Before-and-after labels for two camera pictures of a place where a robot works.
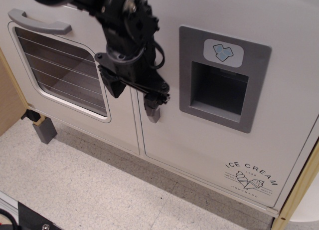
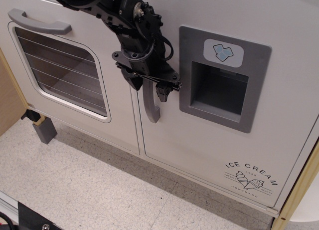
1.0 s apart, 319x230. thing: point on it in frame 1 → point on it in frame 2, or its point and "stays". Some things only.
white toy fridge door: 242,69 stays
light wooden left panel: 12,105 stays
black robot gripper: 133,65 → 146,62
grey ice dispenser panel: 221,78 stays
